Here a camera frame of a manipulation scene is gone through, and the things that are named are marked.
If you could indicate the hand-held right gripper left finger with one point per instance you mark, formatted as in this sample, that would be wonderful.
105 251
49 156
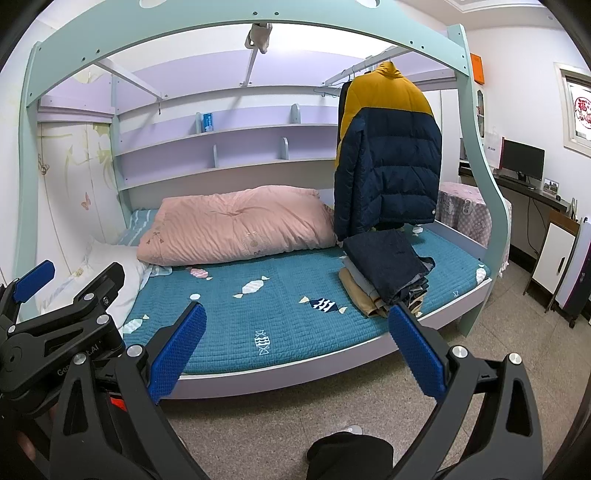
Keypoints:
180 350

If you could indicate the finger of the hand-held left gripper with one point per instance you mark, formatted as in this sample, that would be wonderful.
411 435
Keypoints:
32 279
99 284

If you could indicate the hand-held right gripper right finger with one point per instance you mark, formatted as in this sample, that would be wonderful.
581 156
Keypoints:
415 350

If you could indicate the dark blue jeans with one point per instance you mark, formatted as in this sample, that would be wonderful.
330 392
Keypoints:
383 258

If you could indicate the white pillow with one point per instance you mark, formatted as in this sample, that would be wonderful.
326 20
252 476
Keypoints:
113 263

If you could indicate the folded faded blue jeans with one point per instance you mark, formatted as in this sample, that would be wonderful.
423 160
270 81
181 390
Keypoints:
418 290

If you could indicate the light blue striped pillow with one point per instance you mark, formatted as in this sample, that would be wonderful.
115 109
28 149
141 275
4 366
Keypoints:
138 226

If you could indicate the folded khaki pants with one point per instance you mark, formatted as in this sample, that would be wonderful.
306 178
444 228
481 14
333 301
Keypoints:
360 295

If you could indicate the teal quilted bed mat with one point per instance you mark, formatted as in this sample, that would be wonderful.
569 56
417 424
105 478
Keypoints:
277 323

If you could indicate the person's dark trouser leg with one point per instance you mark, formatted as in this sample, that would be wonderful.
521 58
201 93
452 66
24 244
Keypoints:
351 457

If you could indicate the pink pillow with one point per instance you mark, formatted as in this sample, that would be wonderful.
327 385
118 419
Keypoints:
231 221

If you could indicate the pink printed cloth cover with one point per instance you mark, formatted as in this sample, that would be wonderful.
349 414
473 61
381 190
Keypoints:
461 207

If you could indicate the white and wooden cabinet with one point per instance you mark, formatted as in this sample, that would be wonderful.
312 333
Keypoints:
549 263

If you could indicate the dark purple suitcase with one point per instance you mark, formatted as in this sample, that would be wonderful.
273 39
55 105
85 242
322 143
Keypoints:
579 286

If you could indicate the yellow and navy puffer jacket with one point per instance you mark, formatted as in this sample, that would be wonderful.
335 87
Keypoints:
388 161

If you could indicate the small blue box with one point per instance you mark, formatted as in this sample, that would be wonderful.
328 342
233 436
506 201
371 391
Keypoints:
207 122

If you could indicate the black keyboard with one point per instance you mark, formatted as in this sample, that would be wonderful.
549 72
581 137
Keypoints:
510 177

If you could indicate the dark desk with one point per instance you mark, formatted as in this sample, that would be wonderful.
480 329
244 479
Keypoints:
545 194

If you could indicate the white paper bag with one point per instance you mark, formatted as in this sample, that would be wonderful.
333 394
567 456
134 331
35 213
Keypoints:
493 150

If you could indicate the black computer monitor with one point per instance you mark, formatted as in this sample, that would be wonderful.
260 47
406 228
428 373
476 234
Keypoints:
521 157

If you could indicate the orange box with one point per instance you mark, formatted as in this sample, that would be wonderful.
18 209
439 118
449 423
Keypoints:
478 69

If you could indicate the window with red decoration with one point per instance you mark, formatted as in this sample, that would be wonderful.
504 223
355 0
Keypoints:
579 110

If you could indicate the white hanging object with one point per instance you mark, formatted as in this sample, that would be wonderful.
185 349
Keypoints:
258 37

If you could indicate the mint green bunk bed frame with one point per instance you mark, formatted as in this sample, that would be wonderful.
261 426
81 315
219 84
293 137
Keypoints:
485 184

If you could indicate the lilac wall shelf unit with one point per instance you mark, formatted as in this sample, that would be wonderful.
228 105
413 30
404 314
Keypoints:
231 147

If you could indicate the small photo frame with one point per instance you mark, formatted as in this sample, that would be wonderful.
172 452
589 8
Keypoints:
551 186

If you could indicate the metal clothes rail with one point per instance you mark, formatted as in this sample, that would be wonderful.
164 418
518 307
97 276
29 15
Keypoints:
344 75

